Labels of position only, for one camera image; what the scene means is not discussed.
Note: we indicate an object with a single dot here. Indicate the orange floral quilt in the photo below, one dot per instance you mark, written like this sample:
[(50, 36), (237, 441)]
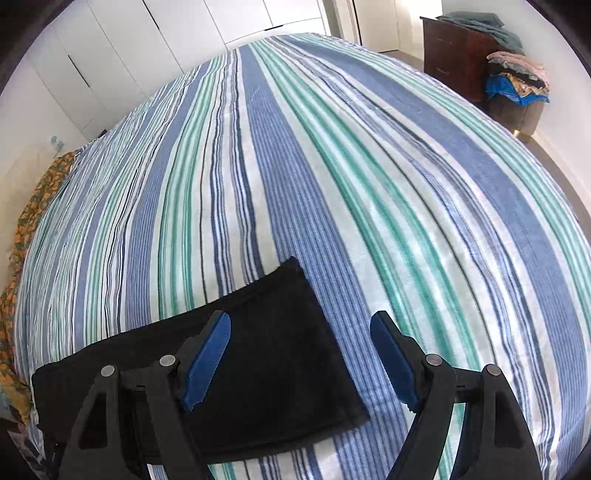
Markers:
[(41, 194)]

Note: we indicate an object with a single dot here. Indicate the white wardrobe doors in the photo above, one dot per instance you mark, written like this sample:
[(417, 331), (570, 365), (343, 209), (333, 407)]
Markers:
[(138, 46)]

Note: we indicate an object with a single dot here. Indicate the striped bedspread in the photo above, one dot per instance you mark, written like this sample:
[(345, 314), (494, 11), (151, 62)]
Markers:
[(323, 184)]

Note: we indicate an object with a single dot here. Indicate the dark wooden dresser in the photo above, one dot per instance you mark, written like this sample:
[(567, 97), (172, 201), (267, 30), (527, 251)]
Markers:
[(448, 50)]

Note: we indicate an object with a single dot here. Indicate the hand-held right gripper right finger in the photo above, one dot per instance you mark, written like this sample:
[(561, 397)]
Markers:
[(392, 360)]

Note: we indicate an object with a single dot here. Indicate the pink cloth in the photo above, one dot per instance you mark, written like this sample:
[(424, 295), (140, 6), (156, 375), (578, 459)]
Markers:
[(517, 62)]

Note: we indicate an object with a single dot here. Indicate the black pants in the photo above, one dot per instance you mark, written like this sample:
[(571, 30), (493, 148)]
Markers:
[(286, 369)]

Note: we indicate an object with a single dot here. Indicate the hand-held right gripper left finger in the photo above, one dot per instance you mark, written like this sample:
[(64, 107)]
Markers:
[(207, 360)]

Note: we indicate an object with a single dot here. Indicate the blue-grey cloth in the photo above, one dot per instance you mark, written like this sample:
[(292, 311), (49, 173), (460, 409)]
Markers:
[(480, 23)]

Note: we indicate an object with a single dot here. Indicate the brown laundry basket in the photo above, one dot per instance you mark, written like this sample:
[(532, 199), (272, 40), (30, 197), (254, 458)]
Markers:
[(512, 117)]

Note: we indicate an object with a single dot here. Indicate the white door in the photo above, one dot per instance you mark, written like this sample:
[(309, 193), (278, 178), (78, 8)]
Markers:
[(376, 23)]

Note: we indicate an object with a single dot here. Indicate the bright blue cloth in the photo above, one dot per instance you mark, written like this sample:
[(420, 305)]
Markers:
[(501, 87)]

